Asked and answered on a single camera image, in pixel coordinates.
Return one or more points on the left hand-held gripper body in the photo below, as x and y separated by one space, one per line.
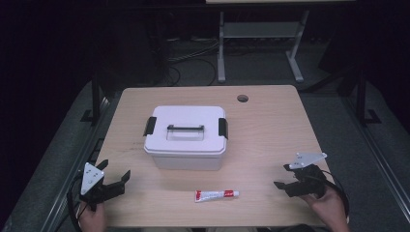
92 180

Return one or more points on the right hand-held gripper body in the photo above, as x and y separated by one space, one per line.
307 183

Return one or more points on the white red ointment tube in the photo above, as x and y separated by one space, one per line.
212 195

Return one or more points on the white plastic storage box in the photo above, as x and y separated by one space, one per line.
187 162

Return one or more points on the white box lid black latches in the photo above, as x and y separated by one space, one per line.
188 145

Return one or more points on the person's right hand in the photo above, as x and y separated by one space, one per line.
330 212

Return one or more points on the person's left hand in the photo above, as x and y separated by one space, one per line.
93 220

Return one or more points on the aluminium floor rail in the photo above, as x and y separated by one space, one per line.
380 154
74 170

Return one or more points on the black metal post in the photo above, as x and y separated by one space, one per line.
362 96
95 96

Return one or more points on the grey metal desk frame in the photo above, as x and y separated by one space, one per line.
261 30

